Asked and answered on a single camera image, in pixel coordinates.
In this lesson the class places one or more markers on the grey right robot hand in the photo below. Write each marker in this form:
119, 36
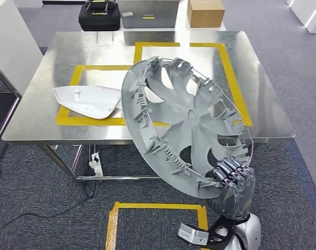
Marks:
237, 196

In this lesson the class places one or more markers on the grey plastic wheel cover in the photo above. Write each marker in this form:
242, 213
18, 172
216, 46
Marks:
189, 117

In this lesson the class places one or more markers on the stainless steel workbench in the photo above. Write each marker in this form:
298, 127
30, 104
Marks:
264, 103

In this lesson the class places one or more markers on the brown cardboard box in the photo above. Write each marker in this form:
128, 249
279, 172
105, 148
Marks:
205, 13

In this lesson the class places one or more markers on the white power strip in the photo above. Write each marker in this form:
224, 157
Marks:
97, 165

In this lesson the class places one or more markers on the white display plinth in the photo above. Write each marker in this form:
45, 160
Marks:
309, 15

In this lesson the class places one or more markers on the white car mirror cover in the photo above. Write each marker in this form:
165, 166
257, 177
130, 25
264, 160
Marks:
92, 101

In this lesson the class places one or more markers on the grey hard case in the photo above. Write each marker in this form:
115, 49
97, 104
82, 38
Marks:
147, 13

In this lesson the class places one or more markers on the small yellow tape rectangle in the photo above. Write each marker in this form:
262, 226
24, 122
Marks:
77, 74

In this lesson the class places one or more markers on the black carry bag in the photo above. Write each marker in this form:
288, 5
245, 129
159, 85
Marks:
100, 19

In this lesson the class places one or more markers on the black right camera bracket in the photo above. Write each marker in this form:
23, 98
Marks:
223, 233

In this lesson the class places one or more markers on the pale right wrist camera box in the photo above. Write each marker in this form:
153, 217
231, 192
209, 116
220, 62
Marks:
193, 234

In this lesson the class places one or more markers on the steel tube frame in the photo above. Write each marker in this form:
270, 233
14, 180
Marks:
16, 93

